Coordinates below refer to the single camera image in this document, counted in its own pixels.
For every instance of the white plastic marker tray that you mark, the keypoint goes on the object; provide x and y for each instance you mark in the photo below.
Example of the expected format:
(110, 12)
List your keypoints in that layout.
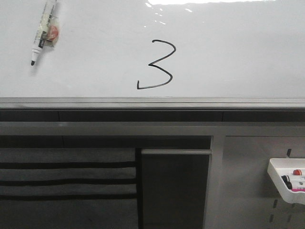
(278, 167)

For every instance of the black-capped marker in tray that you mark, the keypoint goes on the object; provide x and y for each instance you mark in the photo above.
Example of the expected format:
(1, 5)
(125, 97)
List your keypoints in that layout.
(292, 179)

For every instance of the white slotted pegboard panel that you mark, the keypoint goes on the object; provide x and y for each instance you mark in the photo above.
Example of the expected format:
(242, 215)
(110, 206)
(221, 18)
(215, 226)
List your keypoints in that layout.
(241, 194)

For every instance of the grey striped fabric organizer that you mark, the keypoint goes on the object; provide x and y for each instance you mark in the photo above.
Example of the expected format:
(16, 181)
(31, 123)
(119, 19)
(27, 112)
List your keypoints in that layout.
(72, 188)

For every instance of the white glossy whiteboard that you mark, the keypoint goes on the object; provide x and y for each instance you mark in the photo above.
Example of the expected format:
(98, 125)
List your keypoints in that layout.
(142, 54)

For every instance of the red-capped marker in tray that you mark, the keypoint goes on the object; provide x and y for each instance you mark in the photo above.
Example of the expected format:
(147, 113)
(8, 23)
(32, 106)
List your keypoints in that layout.
(297, 172)

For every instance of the white black-tipped whiteboard marker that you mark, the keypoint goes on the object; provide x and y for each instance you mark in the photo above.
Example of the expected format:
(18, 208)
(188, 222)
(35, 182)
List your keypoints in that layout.
(47, 32)

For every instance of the dark grey panel with rail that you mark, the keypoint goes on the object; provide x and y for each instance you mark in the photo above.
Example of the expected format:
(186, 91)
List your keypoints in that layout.
(174, 186)

